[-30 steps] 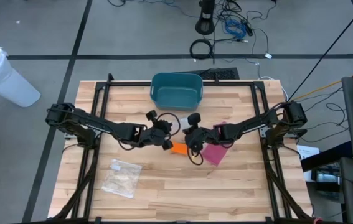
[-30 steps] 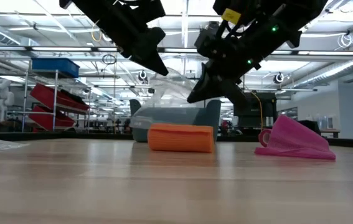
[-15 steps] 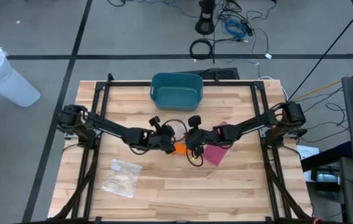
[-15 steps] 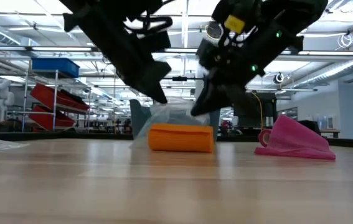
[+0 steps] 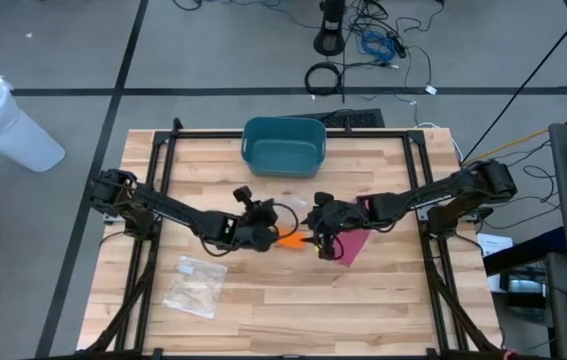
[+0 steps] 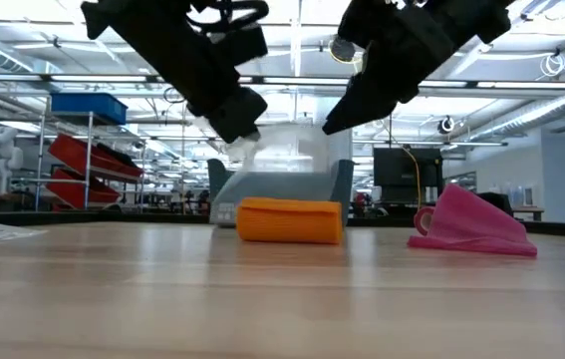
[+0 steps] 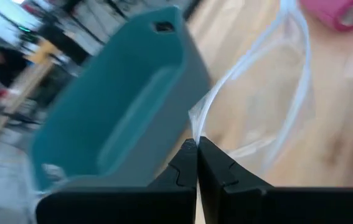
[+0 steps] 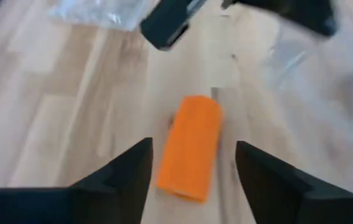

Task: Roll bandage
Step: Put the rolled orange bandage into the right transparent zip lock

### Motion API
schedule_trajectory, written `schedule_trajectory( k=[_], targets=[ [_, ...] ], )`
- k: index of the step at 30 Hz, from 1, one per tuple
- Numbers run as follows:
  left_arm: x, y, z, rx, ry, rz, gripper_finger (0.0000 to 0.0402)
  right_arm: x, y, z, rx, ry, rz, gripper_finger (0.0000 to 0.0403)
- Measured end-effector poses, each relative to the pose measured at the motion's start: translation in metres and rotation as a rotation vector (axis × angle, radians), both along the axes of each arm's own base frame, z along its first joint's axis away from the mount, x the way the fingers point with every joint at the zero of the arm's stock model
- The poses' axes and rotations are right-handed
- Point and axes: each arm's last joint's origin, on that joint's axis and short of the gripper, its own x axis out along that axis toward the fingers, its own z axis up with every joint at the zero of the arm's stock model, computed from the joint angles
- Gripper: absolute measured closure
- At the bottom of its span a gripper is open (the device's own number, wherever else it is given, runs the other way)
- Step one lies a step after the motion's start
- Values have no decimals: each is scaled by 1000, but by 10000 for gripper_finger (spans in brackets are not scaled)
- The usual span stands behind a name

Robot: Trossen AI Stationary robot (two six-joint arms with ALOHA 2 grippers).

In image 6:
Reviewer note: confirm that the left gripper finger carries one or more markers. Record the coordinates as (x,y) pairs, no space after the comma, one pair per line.
(222,112)
(257,107)

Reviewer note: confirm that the black aluminium table frame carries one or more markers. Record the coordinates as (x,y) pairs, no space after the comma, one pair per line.
(87,218)

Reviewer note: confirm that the metal rack with slanted bins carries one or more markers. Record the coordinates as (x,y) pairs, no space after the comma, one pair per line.
(87,149)

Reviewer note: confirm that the red slanted storage bin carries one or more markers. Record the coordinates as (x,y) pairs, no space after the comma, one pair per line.
(78,192)
(92,154)

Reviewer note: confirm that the black computer monitor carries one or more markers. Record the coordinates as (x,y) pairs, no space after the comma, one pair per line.
(406,172)

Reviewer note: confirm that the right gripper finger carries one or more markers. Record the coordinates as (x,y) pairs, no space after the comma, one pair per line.
(367,100)

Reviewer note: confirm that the pink bandage roll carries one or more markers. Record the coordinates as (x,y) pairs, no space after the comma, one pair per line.
(471,224)

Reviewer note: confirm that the blue plastic storage bin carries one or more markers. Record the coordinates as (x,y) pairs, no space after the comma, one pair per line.
(87,107)

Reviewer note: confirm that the orange bandage roll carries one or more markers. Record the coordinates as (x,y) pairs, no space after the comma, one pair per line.
(287,222)

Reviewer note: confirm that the teal plastic bin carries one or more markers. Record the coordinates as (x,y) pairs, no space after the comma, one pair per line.
(217,179)

